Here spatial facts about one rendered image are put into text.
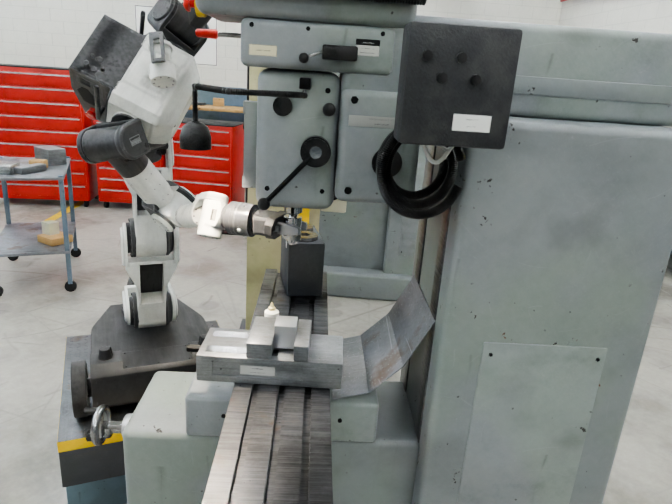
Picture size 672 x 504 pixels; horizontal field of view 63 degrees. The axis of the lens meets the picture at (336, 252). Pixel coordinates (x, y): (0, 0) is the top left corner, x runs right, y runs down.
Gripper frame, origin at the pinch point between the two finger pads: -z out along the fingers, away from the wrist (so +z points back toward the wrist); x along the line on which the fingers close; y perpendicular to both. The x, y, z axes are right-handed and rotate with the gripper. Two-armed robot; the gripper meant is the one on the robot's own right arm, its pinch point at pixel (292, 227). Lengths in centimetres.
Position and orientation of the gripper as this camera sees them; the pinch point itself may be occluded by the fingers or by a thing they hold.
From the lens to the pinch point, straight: 144.1
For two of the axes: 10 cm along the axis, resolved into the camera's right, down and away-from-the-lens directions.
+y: -0.7, 9.5, 3.2
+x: 2.9, -2.9, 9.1
